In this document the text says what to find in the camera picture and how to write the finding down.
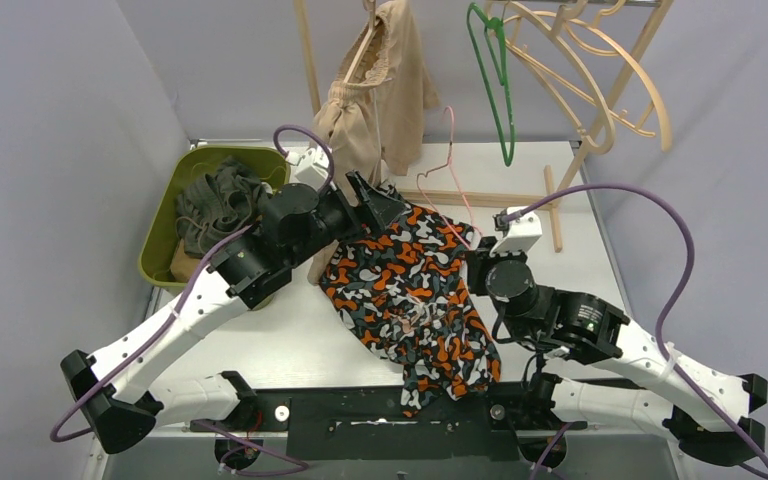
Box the camouflage patterned shorts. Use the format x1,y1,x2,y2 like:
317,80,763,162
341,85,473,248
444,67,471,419
317,205,502,417

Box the pink hanger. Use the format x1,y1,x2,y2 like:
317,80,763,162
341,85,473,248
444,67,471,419
415,105,475,226

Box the beige shorts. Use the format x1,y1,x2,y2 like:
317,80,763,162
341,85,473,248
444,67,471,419
305,0,442,286

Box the dark green shorts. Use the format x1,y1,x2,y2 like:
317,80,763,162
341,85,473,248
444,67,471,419
175,156,273,258

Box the wooden hanger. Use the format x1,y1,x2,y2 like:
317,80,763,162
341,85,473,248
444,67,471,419
486,1,616,154
552,1,673,155

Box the brown shorts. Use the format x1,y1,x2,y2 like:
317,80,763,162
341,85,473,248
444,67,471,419
169,240,201,283

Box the green hanger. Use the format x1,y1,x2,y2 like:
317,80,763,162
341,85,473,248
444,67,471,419
466,2,516,167

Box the olive green plastic basket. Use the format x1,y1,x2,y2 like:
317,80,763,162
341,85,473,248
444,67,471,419
137,144,290,295

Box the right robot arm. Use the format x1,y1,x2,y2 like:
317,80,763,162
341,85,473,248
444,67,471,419
464,238,768,467

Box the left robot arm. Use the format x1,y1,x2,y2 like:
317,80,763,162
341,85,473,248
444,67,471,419
60,171,406,454

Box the wooden clothes rack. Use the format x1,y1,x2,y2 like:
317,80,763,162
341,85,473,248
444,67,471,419
311,1,658,251

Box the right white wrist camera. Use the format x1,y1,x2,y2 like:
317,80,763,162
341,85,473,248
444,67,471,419
490,207,543,257

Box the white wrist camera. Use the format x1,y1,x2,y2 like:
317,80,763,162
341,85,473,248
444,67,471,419
490,207,543,257
285,147,333,191

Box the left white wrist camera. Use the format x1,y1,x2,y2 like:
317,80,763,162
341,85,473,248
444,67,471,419
285,147,333,191

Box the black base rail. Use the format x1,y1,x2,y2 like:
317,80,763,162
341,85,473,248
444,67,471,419
102,380,690,480

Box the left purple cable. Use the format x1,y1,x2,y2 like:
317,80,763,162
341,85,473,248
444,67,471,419
49,124,336,444

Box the purple cable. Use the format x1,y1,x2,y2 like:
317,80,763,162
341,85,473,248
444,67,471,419
499,183,768,480
49,124,336,444

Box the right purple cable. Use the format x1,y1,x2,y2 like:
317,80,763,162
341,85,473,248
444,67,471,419
499,183,768,480

